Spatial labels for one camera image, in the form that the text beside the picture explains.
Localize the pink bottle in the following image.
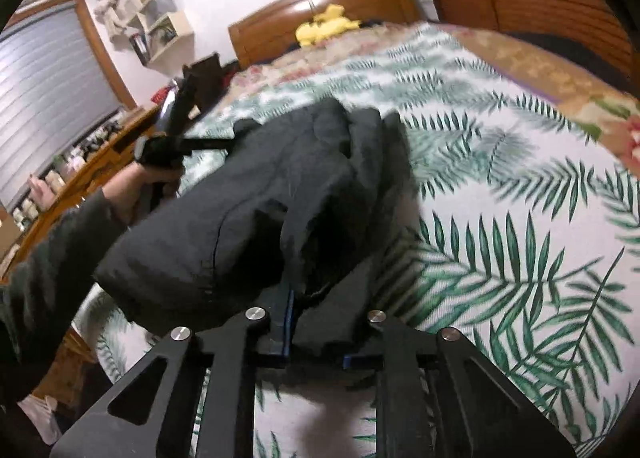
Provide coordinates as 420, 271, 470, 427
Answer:
27, 174, 56, 211

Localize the yellow plush toy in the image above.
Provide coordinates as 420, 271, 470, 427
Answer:
295, 4, 361, 47

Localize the palm leaf bedspread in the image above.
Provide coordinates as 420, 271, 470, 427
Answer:
195, 24, 639, 457

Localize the left forearm dark sleeve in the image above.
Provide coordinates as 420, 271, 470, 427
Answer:
1, 190, 126, 405

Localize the dark wooden chair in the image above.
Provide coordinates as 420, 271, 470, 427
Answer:
182, 52, 224, 113

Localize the white wall shelf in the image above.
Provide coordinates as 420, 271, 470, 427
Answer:
122, 0, 194, 66

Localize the grey window blind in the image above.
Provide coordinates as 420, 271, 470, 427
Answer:
0, 2, 122, 209

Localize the wooden headboard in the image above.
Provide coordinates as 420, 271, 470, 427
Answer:
229, 0, 424, 68

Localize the person's left hand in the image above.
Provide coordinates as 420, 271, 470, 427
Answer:
102, 162, 184, 225

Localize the wooden desk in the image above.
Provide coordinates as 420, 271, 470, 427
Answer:
1, 106, 160, 285

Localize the floral quilt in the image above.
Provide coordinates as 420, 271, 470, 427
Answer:
215, 23, 639, 175

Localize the black zip jacket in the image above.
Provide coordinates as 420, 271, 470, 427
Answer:
96, 99, 412, 352

